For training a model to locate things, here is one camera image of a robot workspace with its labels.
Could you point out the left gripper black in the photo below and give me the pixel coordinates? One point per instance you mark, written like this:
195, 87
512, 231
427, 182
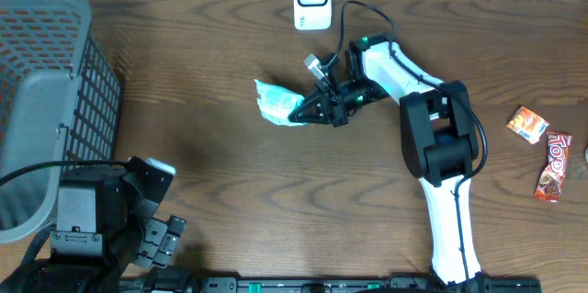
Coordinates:
159, 239

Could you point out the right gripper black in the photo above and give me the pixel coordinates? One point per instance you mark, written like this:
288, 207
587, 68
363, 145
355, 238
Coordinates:
333, 110

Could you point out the green wet wipes packet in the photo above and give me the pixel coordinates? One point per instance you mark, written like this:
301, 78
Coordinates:
276, 103

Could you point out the small orange box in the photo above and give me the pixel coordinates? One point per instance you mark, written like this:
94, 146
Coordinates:
527, 124

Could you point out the red chocolate bar wrapper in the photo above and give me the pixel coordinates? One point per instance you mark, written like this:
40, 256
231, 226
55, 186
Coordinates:
550, 182

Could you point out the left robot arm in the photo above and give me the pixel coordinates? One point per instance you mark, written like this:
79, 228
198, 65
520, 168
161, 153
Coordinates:
105, 222

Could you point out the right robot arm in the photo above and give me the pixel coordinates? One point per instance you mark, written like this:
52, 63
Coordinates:
441, 139

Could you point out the grey plastic mesh basket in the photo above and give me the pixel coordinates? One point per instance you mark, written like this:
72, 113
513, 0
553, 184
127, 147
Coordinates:
60, 99

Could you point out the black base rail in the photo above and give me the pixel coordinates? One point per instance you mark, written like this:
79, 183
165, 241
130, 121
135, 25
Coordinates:
179, 280

